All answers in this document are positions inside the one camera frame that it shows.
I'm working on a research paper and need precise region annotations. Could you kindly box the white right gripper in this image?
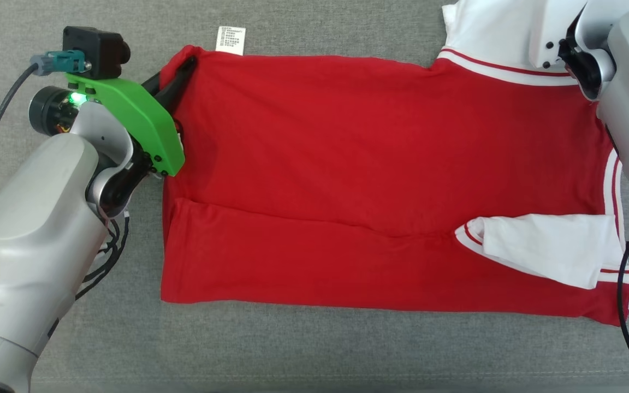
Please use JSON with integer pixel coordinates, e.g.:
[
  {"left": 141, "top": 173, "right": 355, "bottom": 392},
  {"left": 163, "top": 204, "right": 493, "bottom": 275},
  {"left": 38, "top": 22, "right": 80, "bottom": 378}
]
[{"left": 527, "top": 0, "right": 588, "bottom": 70}]

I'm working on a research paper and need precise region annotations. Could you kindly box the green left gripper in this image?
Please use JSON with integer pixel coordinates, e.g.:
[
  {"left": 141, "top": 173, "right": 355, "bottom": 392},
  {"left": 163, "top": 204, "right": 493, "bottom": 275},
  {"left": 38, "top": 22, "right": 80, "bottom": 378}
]
[{"left": 65, "top": 55, "right": 198, "bottom": 177}]

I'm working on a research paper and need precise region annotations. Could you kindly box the red white Bulls jersey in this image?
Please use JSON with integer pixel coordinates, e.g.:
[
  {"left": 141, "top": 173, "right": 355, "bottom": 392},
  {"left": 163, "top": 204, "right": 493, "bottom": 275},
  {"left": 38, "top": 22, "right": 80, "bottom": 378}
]
[{"left": 160, "top": 0, "right": 629, "bottom": 327}]

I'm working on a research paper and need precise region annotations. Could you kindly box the grey fabric sofa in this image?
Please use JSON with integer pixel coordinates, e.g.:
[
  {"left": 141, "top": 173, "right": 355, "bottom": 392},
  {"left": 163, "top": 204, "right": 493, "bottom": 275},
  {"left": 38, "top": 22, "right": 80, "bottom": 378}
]
[{"left": 0, "top": 0, "right": 629, "bottom": 393}]

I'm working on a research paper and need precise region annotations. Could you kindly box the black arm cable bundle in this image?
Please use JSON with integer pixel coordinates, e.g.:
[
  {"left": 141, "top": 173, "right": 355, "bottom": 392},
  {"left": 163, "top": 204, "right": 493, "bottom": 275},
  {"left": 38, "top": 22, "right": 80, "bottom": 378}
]
[{"left": 74, "top": 210, "right": 130, "bottom": 302}]

